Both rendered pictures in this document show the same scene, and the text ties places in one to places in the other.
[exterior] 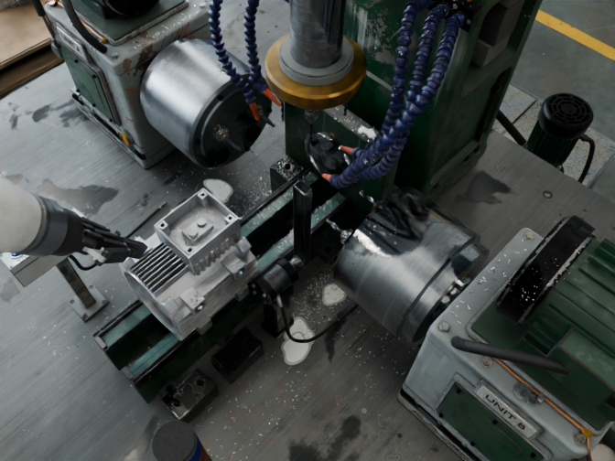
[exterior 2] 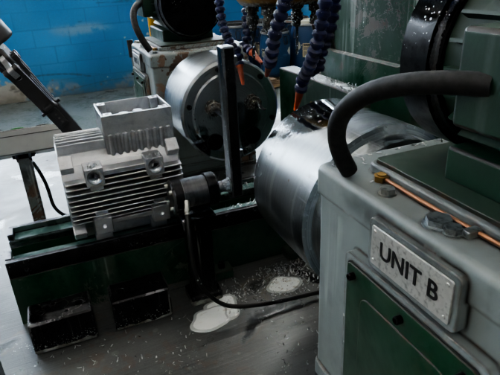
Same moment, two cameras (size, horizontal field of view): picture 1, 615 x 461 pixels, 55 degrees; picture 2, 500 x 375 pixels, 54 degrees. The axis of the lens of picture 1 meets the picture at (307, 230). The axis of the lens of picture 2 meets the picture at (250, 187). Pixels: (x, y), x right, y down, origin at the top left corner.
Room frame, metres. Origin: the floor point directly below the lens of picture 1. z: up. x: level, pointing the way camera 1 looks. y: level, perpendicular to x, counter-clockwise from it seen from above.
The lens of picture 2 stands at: (-0.09, -0.34, 1.36)
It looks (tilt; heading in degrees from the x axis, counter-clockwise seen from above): 25 degrees down; 25
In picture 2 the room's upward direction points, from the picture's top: 3 degrees counter-clockwise
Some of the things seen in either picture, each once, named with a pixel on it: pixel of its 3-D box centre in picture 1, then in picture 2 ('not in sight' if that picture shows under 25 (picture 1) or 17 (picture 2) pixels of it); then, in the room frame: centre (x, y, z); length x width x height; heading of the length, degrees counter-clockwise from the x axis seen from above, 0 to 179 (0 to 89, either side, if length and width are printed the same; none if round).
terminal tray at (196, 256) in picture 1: (199, 231); (133, 124); (0.60, 0.20, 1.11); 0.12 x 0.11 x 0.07; 138
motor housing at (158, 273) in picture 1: (190, 270); (120, 175); (0.57, 0.23, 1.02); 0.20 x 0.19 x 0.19; 138
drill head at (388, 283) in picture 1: (420, 273); (362, 199); (0.56, -0.22, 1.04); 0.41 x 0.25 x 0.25; 47
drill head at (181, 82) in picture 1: (193, 92); (212, 99); (1.03, 0.28, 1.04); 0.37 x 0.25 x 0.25; 47
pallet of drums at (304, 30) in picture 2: not in sight; (272, 51); (5.66, 1.94, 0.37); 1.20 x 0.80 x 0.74; 133
